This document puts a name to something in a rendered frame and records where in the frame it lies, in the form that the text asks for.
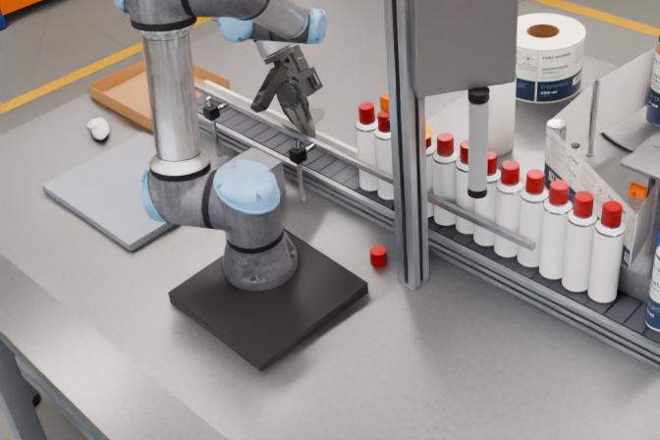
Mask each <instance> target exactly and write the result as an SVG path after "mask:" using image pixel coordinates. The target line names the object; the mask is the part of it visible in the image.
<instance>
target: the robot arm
mask: <svg viewBox="0 0 660 440"><path fill-rule="evenodd" d="M114 1H115V4H116V5H117V7H118V9H119V10H120V11H122V12H124V13H130V18H131V25H132V28H133V29H134V30H136V31H137V32H138V33H140V35H141V41H142V49H143V57H144V65H145V71H146V79H147V87H148V95H149V103H150V111H151V119H152V127H153V134H154V142H155V150H156V154H155V155H154V156H153V157H152V158H151V159H150V161H149V165H148V166H147V167H146V168H145V170H144V171H143V174H142V177H141V181H142V185H141V186H140V196H141V201H142V205H143V207H144V209H145V211H146V213H147V214H148V215H149V216H150V217H151V218H152V219H154V220H156V221H159V222H165V223H167V224H170V225H184V226H192V227H198V228H206V229H214V230H221V231H224V232H225V236H226V245H225V250H224V254H223V259H222V265H223V270H224V274H225V277H226V279H227V280H228V281H229V282H230V283H231V284H232V285H233V286H235V287H237V288H239V289H242V290H245V291H252V292H259V291H266V290H270V289H273V288H276V287H278V286H280V285H282V284H284V283H285V282H287V281H288V280H289V279H290V278H291V277H292V276H293V274H294V273H295V271H296V269H297V266H298V257H297V251H296V248H295V246H294V244H293V243H292V241H291V240H290V238H289V236H288V235H287V233H286V232H285V230H284V223H283V217H282V210H281V203H280V191H279V188H278V186H277V182H276V179H275V176H274V175H273V173H272V172H271V171H270V170H269V169H268V168H267V167H266V166H264V165H262V164H260V163H258V162H255V161H250V160H236V161H235V163H232V162H229V163H226V164H224V165H223V166H221V167H220V168H219V169H218V170H217V169H212V168H211V163H210V156H209V154H208V153H207V152H205V151H204V150H203V149H201V144H200V134H199V124H198V115H197V105H196V95H195V85H194V75H193V56H192V47H191V37H190V30H191V29H192V28H193V26H194V25H195V24H196V22H197V19H196V17H206V18H219V24H218V25H219V29H220V32H221V33H222V35H223V36H224V37H225V38H226V39H227V40H229V41H231V42H244V41H246V40H248V39H250V40H253V42H254V44H255V46H256V48H257V50H258V52H259V54H260V56H261V58H265V59H264V60H263V61H264V63H265V65H268V64H270V63H273V64H274V68H272V69H270V71H269V73H268V75H267V76H266V78H265V80H264V82H263V84H262V85H261V87H260V89H259V91H258V93H257V95H256V96H255V98H254V100H253V102H252V103H251V105H250V109H252V110H253V111H254V112H255V113H259V112H262V111H265V110H267V109H268V107H269V105H270V104H271V102H272V100H273V98H274V96H275V94H276V96H277V99H278V101H279V103H280V106H281V108H282V110H283V112H284V114H285V115H286V116H287V118H288V119H289V120H290V121H291V123H292V124H293V125H295V127H296V128H297V129H298V130H299V131H300V132H302V133H303V134H305V135H307V136H309V137H311V138H315V125H316V124H317V123H318V122H319V121H320V120H321V119H322V118H323V116H324V111H323V110H322V109H321V108H314V107H313V106H312V104H311V102H310V101H309V100H308V99H307V96H310V95H312V94H314V93H315V92H316V91H318V90H319V89H321V88H322V87H323V85H322V83H321V80H320V78H319V76H318V74H317V73H316V71H315V69H314V66H313V67H311V68H310V67H309V65H308V63H307V61H306V60H305V58H304V56H303V53H302V50H301V48H300V46H299V45H296V46H294V47H292V46H291V47H290V45H291V44H292V43H302V44H306V45H309V44H320V43H321V42H322V41H323V40H324V38H325V35H326V30H327V18H326V14H325V12H324V11H323V10H321V9H315V8H312V7H310V8H305V7H303V6H301V5H300V4H298V3H297V2H295V1H294V0H114ZM314 73H315V75H316V77H317V79H318V81H319V83H317V81H316V78H315V76H314ZM293 103H294V105H293Z"/></svg>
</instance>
